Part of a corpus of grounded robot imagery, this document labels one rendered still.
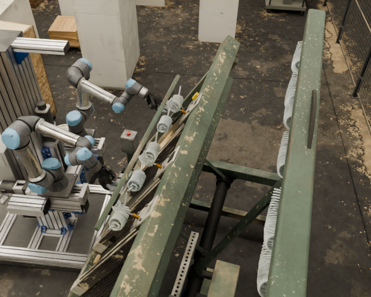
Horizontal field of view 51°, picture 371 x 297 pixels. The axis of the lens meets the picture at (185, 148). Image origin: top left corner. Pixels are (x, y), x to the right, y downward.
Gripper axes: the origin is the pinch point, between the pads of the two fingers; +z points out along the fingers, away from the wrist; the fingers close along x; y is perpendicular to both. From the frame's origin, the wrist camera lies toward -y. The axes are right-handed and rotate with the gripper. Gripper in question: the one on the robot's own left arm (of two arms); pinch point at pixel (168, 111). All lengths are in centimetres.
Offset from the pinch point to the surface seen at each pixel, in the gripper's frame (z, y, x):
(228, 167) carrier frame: 72, 28, 24
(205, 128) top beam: 10, -83, -37
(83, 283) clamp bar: 7, -102, 75
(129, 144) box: -6, 35, 60
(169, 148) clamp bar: 7, -53, -3
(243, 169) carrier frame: 83, 27, 17
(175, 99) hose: -7, -58, -32
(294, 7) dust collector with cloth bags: 129, 483, -100
